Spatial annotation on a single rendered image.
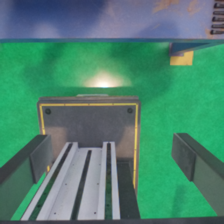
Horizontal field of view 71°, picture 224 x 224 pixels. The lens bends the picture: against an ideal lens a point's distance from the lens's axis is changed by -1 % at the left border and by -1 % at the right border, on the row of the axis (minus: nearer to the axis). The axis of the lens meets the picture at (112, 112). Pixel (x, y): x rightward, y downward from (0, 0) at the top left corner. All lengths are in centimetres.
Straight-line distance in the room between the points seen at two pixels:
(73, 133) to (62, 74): 52
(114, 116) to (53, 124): 42
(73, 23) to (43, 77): 79
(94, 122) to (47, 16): 66
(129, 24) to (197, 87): 98
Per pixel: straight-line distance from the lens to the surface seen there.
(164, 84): 144
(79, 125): 112
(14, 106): 162
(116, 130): 112
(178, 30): 80
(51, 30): 78
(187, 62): 151
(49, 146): 17
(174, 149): 17
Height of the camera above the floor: 136
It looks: 75 degrees down
